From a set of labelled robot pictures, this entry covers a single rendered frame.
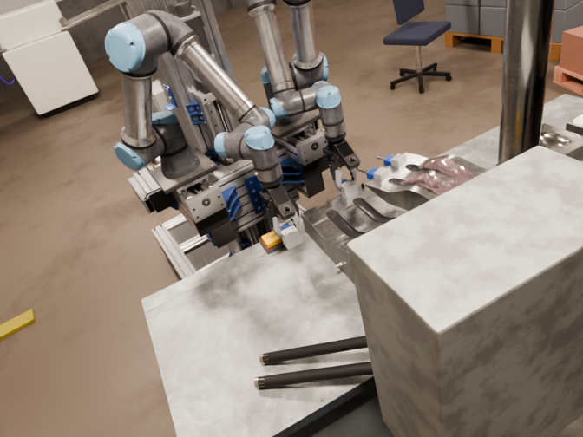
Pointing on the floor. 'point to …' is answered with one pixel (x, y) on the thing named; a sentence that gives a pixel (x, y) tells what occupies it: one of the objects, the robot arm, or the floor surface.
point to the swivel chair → (423, 34)
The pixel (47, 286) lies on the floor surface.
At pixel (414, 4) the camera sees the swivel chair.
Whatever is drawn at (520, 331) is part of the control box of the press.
